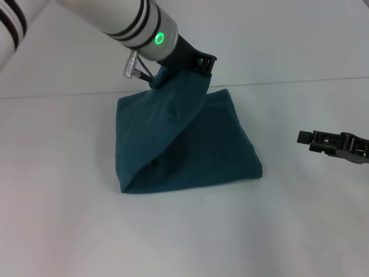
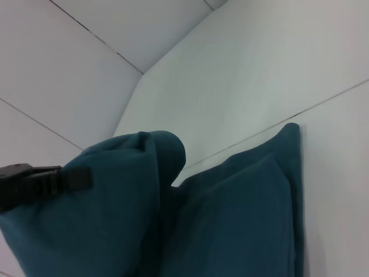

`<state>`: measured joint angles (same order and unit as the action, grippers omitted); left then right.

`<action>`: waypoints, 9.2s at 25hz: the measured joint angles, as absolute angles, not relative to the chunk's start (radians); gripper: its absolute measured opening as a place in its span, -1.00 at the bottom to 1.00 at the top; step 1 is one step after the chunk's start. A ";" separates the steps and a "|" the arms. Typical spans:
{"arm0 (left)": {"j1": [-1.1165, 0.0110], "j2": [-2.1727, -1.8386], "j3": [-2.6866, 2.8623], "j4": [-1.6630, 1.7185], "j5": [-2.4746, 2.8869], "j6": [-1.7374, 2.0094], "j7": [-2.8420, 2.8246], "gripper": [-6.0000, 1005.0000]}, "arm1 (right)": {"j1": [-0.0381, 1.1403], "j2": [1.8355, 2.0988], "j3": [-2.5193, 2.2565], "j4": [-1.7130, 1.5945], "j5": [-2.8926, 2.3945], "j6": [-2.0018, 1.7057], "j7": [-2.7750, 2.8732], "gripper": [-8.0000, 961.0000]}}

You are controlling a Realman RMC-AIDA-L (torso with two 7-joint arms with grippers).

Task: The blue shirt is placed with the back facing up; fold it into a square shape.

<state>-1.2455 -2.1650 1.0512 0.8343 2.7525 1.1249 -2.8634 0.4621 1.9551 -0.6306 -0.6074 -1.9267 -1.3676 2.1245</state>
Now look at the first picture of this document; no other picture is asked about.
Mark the teal blue t-shirt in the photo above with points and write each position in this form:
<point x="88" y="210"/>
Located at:
<point x="187" y="138"/>

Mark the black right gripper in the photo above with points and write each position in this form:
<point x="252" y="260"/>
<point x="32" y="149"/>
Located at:
<point x="350" y="147"/>

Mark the silver round connector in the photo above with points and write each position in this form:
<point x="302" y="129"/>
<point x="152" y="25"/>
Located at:
<point x="131" y="65"/>

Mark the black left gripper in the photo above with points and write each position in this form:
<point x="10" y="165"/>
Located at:
<point x="187" y="54"/>

